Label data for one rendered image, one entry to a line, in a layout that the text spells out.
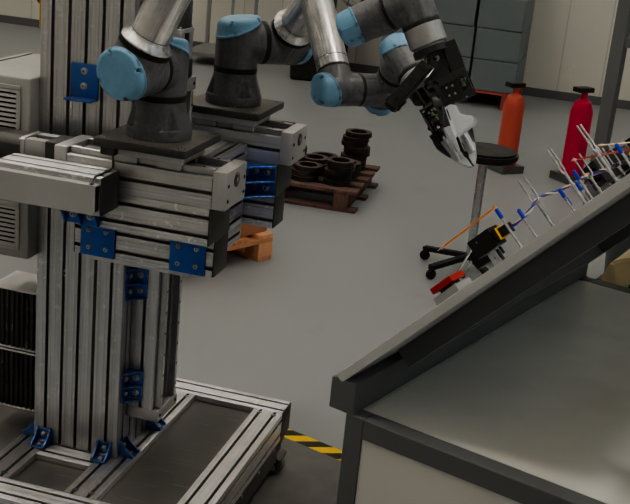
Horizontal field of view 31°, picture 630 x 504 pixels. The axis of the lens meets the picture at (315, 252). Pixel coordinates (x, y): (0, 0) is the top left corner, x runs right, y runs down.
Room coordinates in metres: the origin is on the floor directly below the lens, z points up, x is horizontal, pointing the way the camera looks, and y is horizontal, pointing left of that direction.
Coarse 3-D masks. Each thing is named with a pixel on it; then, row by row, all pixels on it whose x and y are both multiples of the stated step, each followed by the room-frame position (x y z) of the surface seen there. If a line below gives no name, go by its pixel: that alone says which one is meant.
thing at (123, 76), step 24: (144, 0) 2.36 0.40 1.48; (168, 0) 2.32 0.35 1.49; (144, 24) 2.33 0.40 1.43; (168, 24) 2.34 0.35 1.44; (120, 48) 2.33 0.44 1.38; (144, 48) 2.33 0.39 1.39; (168, 48) 2.37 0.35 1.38; (120, 72) 2.32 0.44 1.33; (144, 72) 2.32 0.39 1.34; (168, 72) 2.43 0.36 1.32; (120, 96) 2.33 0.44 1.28; (144, 96) 2.38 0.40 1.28
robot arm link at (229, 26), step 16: (240, 16) 3.01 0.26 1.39; (256, 16) 3.01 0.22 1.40; (224, 32) 2.95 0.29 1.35; (240, 32) 2.94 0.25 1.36; (256, 32) 2.97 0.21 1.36; (224, 48) 2.95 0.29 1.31; (240, 48) 2.94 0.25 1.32; (256, 48) 2.96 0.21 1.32; (224, 64) 2.95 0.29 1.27; (240, 64) 2.94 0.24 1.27; (256, 64) 2.99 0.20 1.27
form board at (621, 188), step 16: (608, 192) 1.69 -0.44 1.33; (624, 192) 1.71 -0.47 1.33; (592, 208) 1.70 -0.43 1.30; (560, 224) 1.73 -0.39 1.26; (576, 224) 1.73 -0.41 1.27; (544, 240) 1.74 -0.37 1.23; (512, 256) 1.76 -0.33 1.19; (528, 256) 1.76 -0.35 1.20; (496, 272) 1.78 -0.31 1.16; (512, 272) 1.91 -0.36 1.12; (464, 288) 1.81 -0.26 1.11; (480, 288) 1.79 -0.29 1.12; (448, 304) 1.82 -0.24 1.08; (464, 304) 1.94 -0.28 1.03; (416, 320) 1.85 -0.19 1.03; (432, 320) 1.84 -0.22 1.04; (400, 336) 1.87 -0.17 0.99; (416, 336) 1.98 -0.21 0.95; (384, 352) 1.88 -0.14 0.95; (352, 368) 1.92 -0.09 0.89
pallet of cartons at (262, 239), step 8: (248, 224) 5.05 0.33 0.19; (248, 232) 5.05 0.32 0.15; (256, 232) 5.09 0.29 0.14; (264, 232) 5.13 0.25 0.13; (240, 240) 4.97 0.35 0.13; (248, 240) 5.01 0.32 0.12; (256, 240) 5.05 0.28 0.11; (264, 240) 5.09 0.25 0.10; (272, 240) 5.13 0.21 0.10; (232, 248) 4.93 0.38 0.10; (240, 248) 5.19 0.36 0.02; (248, 248) 5.11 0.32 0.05; (256, 248) 5.07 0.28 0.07; (264, 248) 5.09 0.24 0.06; (248, 256) 5.11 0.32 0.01; (256, 256) 5.07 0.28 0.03; (264, 256) 5.10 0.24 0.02
